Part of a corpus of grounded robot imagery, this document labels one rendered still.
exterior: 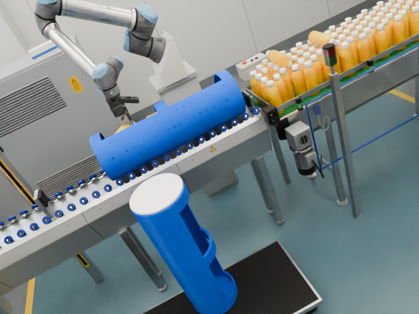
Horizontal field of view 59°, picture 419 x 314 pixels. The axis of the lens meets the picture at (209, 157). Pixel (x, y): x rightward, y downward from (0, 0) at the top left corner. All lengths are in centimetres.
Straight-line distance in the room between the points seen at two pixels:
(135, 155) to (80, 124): 165
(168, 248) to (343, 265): 117
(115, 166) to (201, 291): 83
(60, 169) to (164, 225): 225
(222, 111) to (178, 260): 84
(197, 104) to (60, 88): 174
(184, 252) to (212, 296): 40
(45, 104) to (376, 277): 290
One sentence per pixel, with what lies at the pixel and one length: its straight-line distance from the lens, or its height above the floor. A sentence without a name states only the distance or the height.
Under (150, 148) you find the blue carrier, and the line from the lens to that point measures 207.
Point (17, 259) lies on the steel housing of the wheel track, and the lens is 240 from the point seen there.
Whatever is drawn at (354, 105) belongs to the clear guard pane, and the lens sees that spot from 242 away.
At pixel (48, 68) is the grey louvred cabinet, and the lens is 350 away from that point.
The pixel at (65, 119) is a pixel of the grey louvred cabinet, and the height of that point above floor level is 90.
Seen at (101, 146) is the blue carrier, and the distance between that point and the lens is 208.
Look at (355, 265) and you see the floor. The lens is 254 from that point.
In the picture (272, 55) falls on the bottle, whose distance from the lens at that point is 237.
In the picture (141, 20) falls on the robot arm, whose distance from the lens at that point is 261.
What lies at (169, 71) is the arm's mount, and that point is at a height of 119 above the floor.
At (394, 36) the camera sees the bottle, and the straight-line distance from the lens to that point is 265.
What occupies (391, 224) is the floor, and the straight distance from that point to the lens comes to 273.
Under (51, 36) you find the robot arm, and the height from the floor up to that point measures 172.
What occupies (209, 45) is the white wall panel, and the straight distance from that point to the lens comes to 501.
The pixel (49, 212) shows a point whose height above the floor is 96.
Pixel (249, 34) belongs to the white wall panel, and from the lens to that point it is 520.
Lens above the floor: 206
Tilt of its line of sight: 33 degrees down
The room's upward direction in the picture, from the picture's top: 24 degrees counter-clockwise
